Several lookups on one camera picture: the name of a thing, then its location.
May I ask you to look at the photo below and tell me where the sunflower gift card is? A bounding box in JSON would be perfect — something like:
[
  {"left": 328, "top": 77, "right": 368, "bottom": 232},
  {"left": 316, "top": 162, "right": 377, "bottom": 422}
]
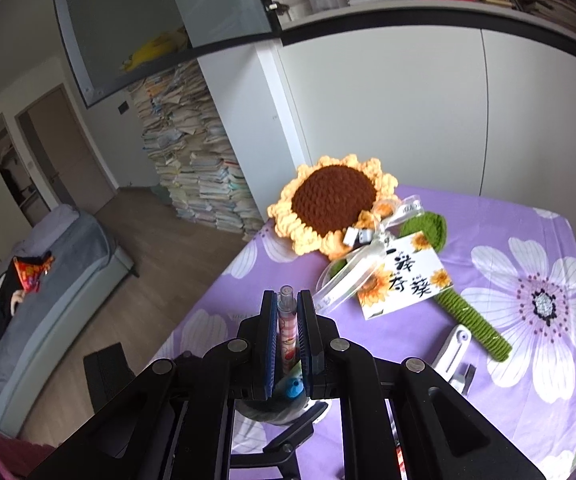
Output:
[{"left": 356, "top": 231, "right": 452, "bottom": 320}]

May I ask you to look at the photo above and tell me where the grey bed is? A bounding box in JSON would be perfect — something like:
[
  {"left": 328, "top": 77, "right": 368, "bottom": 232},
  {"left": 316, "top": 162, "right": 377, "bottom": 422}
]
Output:
[{"left": 0, "top": 205, "right": 134, "bottom": 437}]

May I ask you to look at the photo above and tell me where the orange snack bag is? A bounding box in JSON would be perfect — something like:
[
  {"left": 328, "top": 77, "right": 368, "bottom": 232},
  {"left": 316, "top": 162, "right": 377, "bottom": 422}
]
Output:
[{"left": 12, "top": 252, "right": 55, "bottom": 292}]

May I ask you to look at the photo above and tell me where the white bookshelf cabinet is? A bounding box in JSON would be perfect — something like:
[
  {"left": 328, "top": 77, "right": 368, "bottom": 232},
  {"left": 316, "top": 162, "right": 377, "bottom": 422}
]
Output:
[{"left": 199, "top": 0, "right": 576, "bottom": 236}]

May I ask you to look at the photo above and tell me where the pile of stacked books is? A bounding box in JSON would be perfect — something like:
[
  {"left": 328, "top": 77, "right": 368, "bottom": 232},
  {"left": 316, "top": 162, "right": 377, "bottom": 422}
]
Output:
[{"left": 128, "top": 61, "right": 263, "bottom": 240}]

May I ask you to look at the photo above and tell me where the crochet sunflower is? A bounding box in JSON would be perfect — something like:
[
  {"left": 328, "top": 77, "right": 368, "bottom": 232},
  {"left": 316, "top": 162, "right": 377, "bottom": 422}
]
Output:
[{"left": 267, "top": 155, "right": 511, "bottom": 362}]

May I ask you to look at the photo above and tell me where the light green pen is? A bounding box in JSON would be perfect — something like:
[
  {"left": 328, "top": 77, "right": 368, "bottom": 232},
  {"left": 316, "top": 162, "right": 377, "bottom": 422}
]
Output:
[{"left": 287, "top": 361, "right": 303, "bottom": 382}]

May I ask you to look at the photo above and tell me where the purple floral tablecloth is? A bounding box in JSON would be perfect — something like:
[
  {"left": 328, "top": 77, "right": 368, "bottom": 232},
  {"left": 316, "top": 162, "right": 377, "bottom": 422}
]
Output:
[{"left": 152, "top": 184, "right": 576, "bottom": 480}]

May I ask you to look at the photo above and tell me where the left glass cabinet door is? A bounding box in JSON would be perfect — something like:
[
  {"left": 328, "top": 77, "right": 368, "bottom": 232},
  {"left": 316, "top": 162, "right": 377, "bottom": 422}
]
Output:
[{"left": 54, "top": 0, "right": 287, "bottom": 106}]

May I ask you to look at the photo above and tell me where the pink patterned pen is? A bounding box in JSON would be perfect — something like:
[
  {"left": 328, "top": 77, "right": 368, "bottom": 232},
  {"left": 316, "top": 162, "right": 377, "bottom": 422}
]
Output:
[{"left": 278, "top": 285, "right": 297, "bottom": 375}]

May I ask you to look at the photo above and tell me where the grey felt pen holder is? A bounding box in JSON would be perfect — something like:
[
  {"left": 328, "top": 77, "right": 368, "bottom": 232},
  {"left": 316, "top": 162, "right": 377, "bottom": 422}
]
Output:
[{"left": 235, "top": 394, "right": 317, "bottom": 426}]

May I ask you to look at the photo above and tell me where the yellow plush toy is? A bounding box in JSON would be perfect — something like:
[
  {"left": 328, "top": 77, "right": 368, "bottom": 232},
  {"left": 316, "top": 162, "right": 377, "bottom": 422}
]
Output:
[{"left": 121, "top": 28, "right": 188, "bottom": 73}]

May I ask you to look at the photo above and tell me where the brown room door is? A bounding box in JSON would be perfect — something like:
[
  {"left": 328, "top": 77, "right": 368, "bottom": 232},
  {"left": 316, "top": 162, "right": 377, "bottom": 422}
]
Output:
[{"left": 18, "top": 84, "right": 114, "bottom": 214}]

